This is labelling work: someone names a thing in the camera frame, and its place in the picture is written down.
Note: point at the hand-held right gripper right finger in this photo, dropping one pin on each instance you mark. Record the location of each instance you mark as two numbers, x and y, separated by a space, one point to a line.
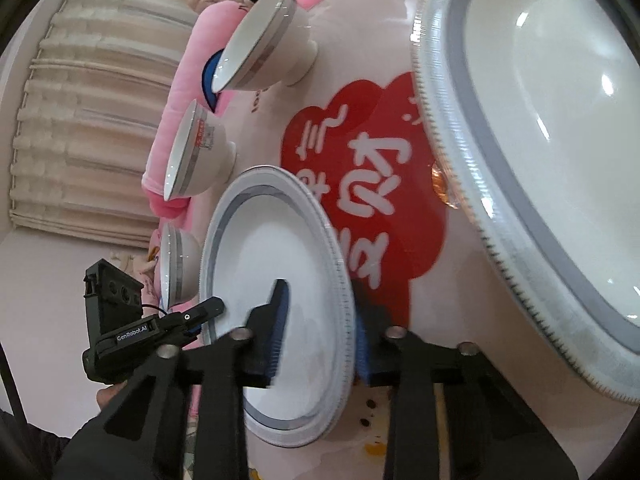
365 360

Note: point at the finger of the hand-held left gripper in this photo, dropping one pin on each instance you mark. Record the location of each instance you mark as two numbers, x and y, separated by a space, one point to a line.
202 308

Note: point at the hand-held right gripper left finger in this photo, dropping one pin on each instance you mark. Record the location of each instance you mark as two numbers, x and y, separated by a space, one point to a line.
279 330

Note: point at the small white plate grey rim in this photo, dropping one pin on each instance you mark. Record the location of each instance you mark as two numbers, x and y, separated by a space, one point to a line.
300 260

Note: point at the large white plate grey rim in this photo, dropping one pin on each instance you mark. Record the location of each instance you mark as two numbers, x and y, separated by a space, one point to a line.
550 135

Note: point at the person's left forearm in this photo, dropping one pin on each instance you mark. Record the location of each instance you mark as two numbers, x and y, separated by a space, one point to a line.
75 450

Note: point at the beige pleated curtain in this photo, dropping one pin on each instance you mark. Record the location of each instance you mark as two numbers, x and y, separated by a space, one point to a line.
100 110

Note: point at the pink plush toy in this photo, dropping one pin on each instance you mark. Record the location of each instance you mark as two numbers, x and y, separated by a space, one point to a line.
190 80

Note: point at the pink round table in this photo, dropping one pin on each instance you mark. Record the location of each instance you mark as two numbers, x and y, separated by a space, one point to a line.
380 60

